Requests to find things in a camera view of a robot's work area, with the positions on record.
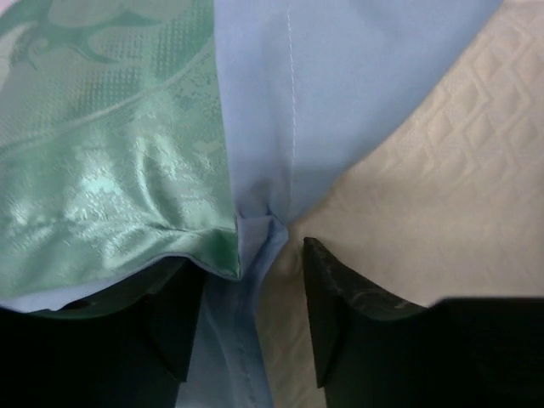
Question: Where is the cream yellow-edged pillow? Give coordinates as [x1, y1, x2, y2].
[258, 1, 543, 407]

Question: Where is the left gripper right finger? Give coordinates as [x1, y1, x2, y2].
[302, 237, 425, 388]

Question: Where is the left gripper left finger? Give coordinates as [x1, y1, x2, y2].
[144, 261, 204, 381]

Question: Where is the light blue pillowcase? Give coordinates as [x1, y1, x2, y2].
[1, 1, 500, 407]

